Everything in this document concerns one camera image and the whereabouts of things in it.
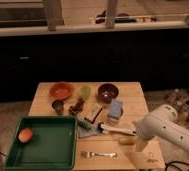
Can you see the silver fork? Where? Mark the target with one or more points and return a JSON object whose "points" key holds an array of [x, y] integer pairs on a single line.
{"points": [[88, 154]]}

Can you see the green plastic cup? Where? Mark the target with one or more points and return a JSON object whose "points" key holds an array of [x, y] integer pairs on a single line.
{"points": [[85, 92]]}

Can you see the grey blue cloth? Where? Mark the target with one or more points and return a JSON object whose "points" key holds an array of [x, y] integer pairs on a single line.
{"points": [[93, 131]]}

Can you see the blue sponge block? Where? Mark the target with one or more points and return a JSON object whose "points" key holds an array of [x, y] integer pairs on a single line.
{"points": [[115, 109]]}

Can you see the dark purple bowl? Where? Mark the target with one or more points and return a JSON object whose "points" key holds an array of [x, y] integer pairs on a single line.
{"points": [[107, 92]]}

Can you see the white and brown box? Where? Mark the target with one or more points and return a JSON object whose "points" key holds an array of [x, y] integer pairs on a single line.
{"points": [[92, 114]]}

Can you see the orange bowl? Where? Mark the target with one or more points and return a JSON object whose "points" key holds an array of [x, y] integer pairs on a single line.
{"points": [[61, 90]]}

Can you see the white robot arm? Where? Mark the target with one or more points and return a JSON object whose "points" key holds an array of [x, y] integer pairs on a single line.
{"points": [[161, 122]]}

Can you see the orange peach fruit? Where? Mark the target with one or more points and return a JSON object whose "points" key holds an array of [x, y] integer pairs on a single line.
{"points": [[25, 135]]}

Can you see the wooden railing shelf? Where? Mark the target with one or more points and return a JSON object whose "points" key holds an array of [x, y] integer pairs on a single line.
{"points": [[43, 17]]}

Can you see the green plastic tray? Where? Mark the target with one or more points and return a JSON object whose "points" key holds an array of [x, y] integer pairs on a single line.
{"points": [[52, 147]]}

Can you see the brown toy figure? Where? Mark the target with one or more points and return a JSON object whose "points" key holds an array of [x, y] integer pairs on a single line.
{"points": [[77, 108]]}

